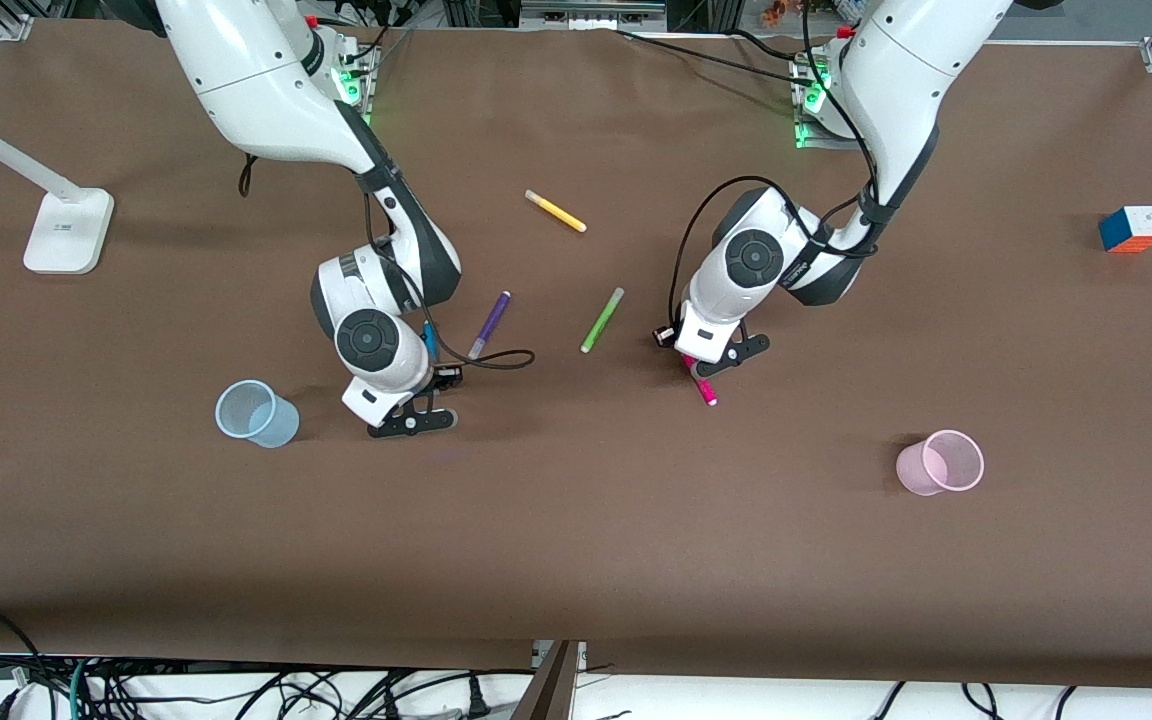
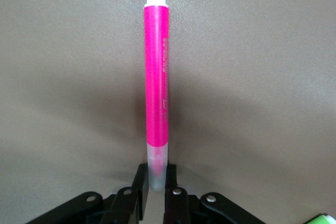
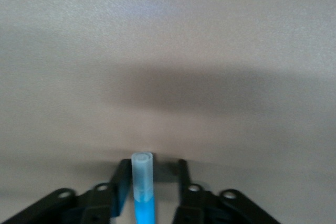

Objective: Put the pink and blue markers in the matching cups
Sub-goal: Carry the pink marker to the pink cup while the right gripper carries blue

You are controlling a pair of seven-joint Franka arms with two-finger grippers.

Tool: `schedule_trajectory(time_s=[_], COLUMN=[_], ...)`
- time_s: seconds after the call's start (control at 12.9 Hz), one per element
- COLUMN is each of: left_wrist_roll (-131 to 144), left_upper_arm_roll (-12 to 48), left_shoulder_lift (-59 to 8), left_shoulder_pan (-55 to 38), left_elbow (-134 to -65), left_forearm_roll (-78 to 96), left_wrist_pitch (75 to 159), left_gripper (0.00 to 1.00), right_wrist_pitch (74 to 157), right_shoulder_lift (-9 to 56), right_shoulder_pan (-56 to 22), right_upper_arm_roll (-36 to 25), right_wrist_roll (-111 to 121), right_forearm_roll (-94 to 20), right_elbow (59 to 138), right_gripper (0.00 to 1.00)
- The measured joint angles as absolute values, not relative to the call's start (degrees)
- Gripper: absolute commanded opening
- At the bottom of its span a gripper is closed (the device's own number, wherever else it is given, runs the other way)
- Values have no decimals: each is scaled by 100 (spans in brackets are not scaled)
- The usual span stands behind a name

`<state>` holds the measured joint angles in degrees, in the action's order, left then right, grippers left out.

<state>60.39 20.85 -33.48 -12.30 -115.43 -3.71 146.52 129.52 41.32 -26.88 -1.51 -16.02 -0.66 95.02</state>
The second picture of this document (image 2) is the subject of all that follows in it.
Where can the green highlighter marker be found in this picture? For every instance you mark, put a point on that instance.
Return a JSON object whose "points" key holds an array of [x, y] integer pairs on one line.
{"points": [[321, 219]]}

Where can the pink highlighter marker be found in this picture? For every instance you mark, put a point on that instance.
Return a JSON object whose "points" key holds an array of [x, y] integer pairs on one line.
{"points": [[157, 77]]}

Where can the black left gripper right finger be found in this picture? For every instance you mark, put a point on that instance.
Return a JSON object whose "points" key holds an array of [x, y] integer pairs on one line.
{"points": [[178, 205]]}

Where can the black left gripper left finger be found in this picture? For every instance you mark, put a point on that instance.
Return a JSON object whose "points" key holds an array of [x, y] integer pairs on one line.
{"points": [[126, 205]]}

